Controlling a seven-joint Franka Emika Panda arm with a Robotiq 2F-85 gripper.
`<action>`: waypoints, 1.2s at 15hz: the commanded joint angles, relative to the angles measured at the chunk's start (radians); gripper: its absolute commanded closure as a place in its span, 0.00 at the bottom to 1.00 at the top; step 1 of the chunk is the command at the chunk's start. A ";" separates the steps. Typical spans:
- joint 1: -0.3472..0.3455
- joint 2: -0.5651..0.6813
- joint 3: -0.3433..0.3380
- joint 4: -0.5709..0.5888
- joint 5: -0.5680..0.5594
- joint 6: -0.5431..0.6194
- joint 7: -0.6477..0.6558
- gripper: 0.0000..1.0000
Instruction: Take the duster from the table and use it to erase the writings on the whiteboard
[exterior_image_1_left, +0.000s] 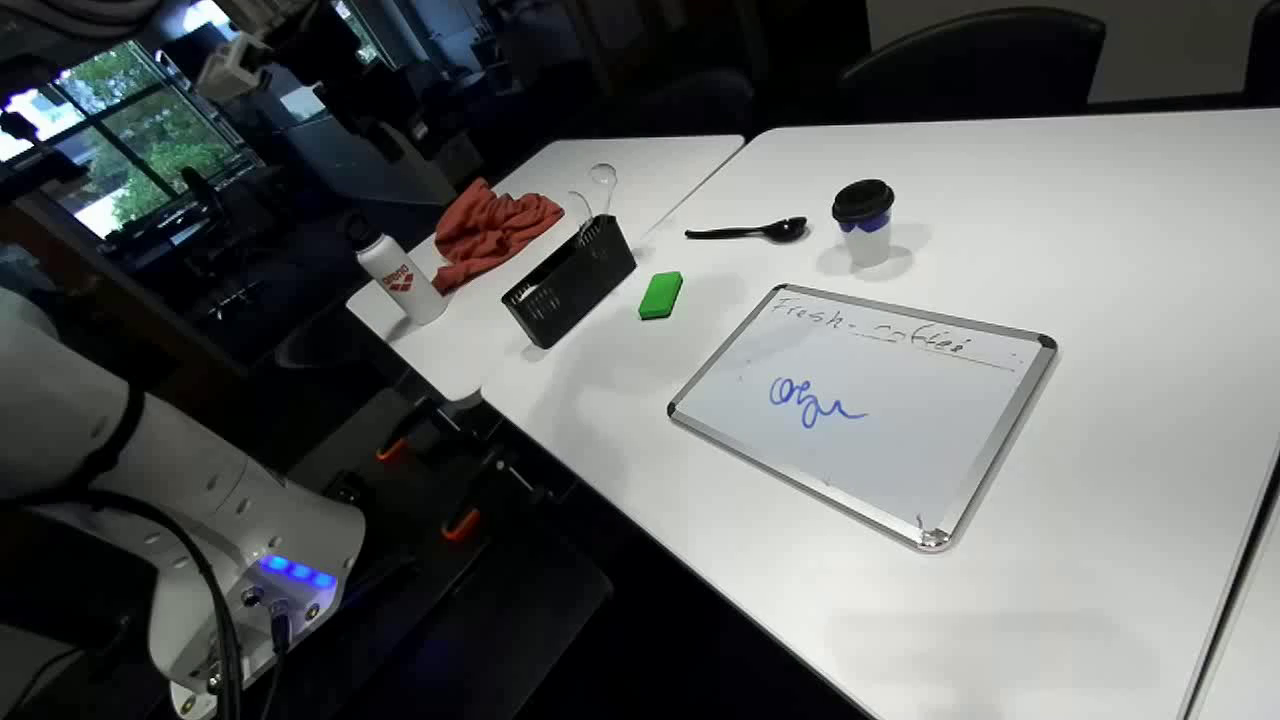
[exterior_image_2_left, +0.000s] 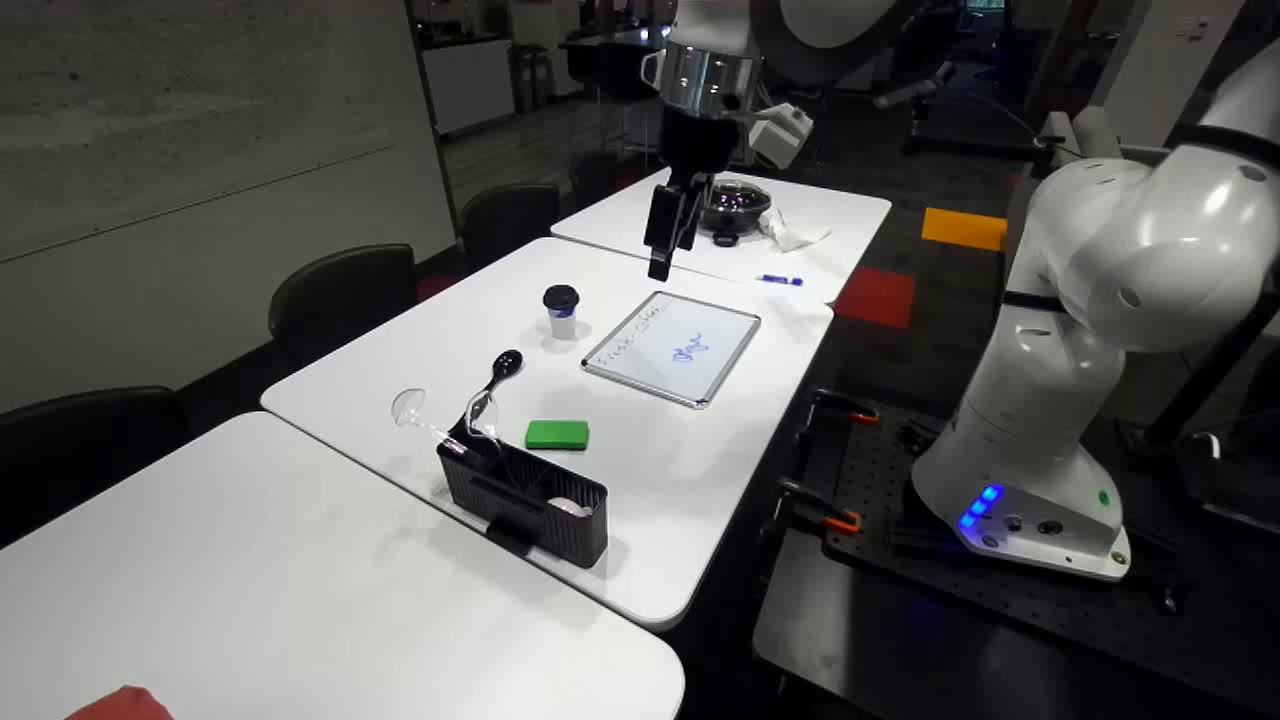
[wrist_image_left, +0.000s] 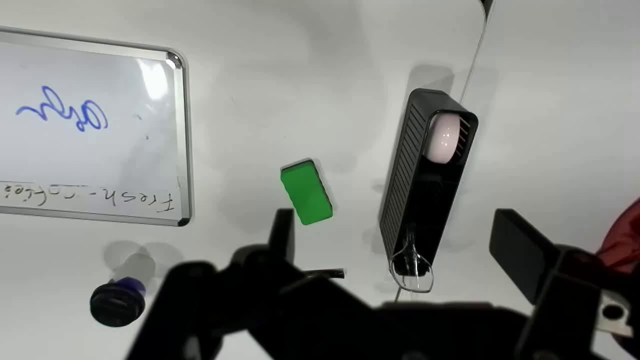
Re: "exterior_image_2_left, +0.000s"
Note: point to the white background cabinet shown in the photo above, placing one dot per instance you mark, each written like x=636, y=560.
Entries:
x=466, y=83

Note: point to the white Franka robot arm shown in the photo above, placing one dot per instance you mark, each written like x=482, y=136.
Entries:
x=1134, y=252

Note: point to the large wall whiteboard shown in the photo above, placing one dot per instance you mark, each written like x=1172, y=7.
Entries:
x=174, y=104

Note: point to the small framed whiteboard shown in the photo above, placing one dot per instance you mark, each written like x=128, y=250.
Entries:
x=675, y=346

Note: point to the clear glass dish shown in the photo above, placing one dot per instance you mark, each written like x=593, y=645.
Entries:
x=409, y=406

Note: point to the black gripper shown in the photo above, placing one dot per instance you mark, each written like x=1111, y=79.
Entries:
x=698, y=141

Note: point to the green duster block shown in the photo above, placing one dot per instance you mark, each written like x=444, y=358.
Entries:
x=557, y=435

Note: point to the black office chair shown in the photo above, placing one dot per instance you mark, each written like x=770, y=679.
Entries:
x=509, y=216
x=342, y=293
x=80, y=445

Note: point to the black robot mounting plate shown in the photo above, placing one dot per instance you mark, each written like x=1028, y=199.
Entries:
x=932, y=625

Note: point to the black organizer box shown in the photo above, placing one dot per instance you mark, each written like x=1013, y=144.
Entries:
x=524, y=500

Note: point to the white crumpled cloth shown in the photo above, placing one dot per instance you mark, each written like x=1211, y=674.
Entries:
x=795, y=233

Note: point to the blue marker pen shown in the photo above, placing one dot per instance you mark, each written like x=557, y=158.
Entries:
x=780, y=280

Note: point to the small cup with dark lid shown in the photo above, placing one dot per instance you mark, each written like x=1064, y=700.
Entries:
x=562, y=304

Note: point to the black ladle spoon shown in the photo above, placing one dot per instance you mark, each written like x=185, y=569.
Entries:
x=506, y=367

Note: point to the red block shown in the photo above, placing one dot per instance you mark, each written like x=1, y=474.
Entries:
x=121, y=707

